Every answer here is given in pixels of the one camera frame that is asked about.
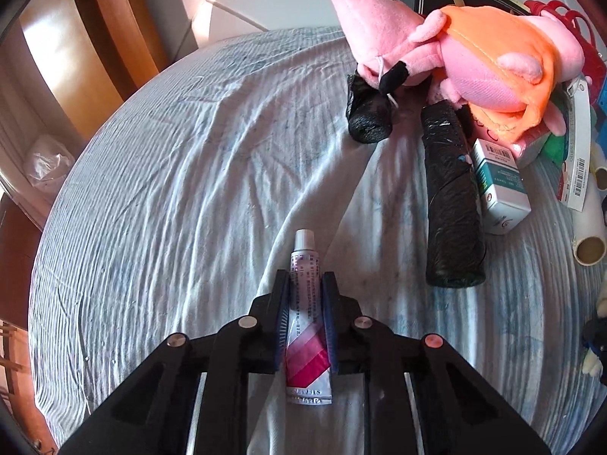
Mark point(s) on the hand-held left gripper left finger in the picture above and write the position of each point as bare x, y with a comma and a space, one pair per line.
280, 331

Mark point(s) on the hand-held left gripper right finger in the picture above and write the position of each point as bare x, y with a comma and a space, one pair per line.
330, 331

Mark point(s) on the pink striped ointment tube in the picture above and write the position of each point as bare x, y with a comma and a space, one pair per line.
306, 360

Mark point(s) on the white film roll cardboard core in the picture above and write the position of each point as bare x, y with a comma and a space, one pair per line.
590, 227

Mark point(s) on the pink pig plush orange dress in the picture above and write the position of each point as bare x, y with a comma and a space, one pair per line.
474, 57

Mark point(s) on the long black garbage bag roll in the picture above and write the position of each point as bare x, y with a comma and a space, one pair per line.
450, 208

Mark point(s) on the short black garbage bag roll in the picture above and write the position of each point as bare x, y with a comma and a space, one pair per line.
367, 123

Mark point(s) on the teal and white small box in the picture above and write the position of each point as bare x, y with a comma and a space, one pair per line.
502, 189

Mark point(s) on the dark and cream plush toy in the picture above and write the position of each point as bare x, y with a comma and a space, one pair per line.
597, 336

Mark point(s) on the brown wooden nightstand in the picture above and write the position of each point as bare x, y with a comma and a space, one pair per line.
19, 256

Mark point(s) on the clear plastic bag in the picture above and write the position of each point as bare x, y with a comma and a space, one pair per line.
47, 161

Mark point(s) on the red toy suitcase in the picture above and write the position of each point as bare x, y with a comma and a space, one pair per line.
593, 52

